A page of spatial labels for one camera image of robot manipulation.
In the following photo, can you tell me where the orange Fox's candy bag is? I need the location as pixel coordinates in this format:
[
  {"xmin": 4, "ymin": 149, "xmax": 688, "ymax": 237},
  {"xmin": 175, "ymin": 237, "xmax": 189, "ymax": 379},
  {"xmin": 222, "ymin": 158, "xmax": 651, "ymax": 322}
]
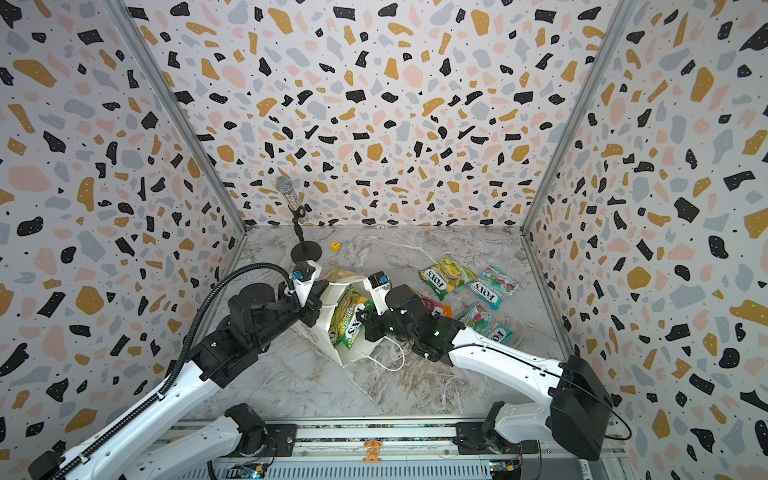
[{"xmin": 420, "ymin": 295, "xmax": 453, "ymax": 318}]

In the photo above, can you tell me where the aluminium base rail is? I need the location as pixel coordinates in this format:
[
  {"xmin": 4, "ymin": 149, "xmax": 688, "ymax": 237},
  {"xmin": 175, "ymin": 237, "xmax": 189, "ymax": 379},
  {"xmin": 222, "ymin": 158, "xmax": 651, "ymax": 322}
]
[{"xmin": 180, "ymin": 417, "xmax": 624, "ymax": 479}]

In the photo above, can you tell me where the yellow-green Fox's candy bag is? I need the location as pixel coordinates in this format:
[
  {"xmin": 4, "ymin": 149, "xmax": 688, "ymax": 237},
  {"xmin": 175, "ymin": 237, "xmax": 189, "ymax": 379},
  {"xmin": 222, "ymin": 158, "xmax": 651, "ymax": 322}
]
[{"xmin": 420, "ymin": 256, "xmax": 476, "ymax": 300}]

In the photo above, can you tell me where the microphone on black stand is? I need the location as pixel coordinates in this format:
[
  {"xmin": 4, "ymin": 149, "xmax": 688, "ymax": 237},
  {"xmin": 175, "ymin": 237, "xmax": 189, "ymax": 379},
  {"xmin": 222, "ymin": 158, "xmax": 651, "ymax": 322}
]
[{"xmin": 275, "ymin": 176, "xmax": 322, "ymax": 263}]

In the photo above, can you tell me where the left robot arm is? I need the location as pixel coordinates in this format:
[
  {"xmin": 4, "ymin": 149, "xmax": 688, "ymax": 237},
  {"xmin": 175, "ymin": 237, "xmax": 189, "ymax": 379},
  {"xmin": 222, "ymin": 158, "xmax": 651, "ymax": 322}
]
[{"xmin": 28, "ymin": 281, "xmax": 328, "ymax": 479}]

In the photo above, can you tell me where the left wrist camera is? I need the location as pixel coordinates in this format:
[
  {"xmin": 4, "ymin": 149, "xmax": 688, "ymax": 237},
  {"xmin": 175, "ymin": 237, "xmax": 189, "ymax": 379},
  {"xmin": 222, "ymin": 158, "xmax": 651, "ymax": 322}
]
[{"xmin": 291, "ymin": 260, "xmax": 322, "ymax": 307}]

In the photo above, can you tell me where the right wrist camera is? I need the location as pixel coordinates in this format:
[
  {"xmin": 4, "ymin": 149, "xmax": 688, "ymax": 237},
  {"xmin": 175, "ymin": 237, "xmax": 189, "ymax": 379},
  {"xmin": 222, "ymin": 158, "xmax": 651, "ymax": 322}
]
[{"xmin": 364, "ymin": 271, "xmax": 391, "ymax": 316}]

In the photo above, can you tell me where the black corrugated cable conduit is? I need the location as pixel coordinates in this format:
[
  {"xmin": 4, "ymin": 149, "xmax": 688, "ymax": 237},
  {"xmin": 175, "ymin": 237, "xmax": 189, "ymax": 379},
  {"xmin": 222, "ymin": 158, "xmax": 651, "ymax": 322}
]
[{"xmin": 47, "ymin": 262, "xmax": 295, "ymax": 480}]

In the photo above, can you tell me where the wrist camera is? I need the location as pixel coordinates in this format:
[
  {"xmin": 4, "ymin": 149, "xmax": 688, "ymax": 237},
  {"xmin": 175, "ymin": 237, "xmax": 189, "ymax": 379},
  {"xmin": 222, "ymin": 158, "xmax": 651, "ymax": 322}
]
[
  {"xmin": 364, "ymin": 271, "xmax": 391, "ymax": 316},
  {"xmin": 291, "ymin": 260, "xmax": 322, "ymax": 307}
]

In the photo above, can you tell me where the green Fox's candy bag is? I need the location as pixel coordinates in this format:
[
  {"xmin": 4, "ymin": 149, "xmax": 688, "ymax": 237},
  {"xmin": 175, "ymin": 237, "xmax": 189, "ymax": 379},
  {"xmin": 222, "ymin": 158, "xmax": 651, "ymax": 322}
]
[{"xmin": 329, "ymin": 286, "xmax": 373, "ymax": 349}]

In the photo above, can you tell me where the green circuit board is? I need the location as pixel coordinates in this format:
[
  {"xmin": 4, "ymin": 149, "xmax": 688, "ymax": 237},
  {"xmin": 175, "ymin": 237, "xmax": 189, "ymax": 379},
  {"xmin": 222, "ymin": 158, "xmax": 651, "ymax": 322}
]
[{"xmin": 227, "ymin": 463, "xmax": 268, "ymax": 480}]

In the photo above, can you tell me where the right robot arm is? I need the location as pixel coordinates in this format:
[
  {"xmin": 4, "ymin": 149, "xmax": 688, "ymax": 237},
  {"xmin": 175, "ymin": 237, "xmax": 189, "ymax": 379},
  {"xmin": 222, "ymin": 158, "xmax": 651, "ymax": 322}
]
[{"xmin": 356, "ymin": 285, "xmax": 612, "ymax": 461}]

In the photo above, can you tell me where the white paper shopping bag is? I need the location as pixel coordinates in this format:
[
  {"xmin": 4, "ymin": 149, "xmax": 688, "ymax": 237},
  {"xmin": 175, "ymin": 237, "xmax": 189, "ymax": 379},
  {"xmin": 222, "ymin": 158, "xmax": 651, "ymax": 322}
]
[{"xmin": 295, "ymin": 269, "xmax": 403, "ymax": 372}]

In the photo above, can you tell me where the teal mint Fox's candy bag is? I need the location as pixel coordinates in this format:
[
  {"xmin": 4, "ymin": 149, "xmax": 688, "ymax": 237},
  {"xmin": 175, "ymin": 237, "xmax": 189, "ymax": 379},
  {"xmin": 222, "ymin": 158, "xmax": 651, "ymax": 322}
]
[{"xmin": 468, "ymin": 265, "xmax": 519, "ymax": 310}]

